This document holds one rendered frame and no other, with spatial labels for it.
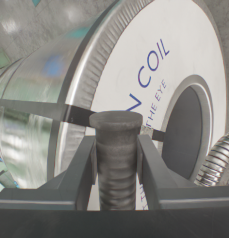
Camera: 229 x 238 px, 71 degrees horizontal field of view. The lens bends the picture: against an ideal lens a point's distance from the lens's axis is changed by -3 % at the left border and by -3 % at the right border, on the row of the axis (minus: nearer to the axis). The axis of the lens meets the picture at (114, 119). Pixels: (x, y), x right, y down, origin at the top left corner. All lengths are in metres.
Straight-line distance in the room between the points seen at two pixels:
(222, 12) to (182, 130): 0.75
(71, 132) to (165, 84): 0.33
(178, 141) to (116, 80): 0.77
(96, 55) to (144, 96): 0.18
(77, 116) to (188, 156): 0.82
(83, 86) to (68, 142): 0.10
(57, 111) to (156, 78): 0.29
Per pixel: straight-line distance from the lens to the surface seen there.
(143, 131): 0.44
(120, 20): 0.40
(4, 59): 5.02
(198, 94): 0.89
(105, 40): 0.36
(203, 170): 0.18
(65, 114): 0.30
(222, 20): 1.33
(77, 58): 0.35
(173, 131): 1.09
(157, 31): 0.52
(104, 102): 0.34
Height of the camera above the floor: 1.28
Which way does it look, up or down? 31 degrees down
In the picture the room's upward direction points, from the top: 133 degrees counter-clockwise
